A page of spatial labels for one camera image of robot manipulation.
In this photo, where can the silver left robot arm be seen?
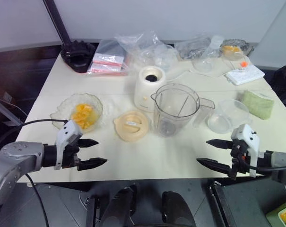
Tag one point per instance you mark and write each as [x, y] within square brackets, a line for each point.
[12, 156]

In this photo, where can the white dotted flat box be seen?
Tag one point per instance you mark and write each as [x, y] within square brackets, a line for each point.
[245, 75]

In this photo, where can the bag of red-white packets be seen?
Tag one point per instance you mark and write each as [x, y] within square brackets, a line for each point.
[107, 61]

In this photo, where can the crumpled clear plastic bag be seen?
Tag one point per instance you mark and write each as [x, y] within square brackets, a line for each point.
[138, 45]

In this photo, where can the cream blender lid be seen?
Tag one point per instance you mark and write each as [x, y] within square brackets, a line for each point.
[131, 125]

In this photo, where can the small clear plastic bowl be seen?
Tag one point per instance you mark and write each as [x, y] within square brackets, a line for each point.
[201, 66]

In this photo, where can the green cleaning cloth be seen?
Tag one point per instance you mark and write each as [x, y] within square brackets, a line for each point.
[257, 104]

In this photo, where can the clear blender jar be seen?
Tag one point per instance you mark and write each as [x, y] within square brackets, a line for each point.
[171, 118]

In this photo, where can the clear plastic cup in bag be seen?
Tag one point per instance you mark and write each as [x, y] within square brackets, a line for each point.
[165, 56]

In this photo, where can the small orange object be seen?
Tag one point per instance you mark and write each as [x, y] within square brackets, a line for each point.
[244, 64]

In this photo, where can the clear plastic measuring cup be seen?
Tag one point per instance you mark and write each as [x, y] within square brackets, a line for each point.
[227, 113]

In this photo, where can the black side stand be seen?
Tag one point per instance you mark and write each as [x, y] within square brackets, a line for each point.
[242, 203]

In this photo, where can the black stand base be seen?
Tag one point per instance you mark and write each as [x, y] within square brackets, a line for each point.
[77, 58]

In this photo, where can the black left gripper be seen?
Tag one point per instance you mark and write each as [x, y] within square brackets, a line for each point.
[70, 156]

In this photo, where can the scalloped clear glass dish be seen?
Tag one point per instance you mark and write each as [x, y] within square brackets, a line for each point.
[67, 104]

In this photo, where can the black bag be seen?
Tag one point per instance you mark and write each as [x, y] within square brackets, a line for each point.
[283, 82]

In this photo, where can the yellow-orange food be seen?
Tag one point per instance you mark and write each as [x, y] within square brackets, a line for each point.
[231, 49]

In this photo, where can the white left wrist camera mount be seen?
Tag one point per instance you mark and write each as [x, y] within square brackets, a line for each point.
[67, 132]

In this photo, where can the white blender base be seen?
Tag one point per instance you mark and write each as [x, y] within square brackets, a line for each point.
[145, 89]

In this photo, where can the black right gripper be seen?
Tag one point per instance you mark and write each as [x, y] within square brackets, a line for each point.
[239, 158]

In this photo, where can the grey metal frame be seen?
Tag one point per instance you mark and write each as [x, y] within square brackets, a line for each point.
[5, 111]

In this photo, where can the black slanted pole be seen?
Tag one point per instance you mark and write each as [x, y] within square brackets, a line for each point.
[57, 21]

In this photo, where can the green tray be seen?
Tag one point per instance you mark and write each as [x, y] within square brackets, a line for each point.
[272, 218]

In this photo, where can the dark rounded shape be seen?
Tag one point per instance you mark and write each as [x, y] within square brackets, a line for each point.
[175, 210]
[119, 208]

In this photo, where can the dark rimmed glass dish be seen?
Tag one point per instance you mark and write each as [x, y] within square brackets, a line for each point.
[246, 46]

